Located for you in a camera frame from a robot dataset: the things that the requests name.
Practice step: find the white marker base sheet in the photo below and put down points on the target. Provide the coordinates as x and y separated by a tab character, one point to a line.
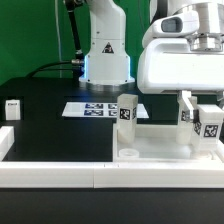
101	110

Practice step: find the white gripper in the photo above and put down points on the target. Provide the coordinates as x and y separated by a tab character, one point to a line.
184	51

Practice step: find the white U-shaped obstacle fence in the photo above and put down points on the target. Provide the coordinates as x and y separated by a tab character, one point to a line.
114	174

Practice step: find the white square tabletop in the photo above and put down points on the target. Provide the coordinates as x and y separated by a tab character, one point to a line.
157	143

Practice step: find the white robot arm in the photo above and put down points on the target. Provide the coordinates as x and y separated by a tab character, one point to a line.
107	63

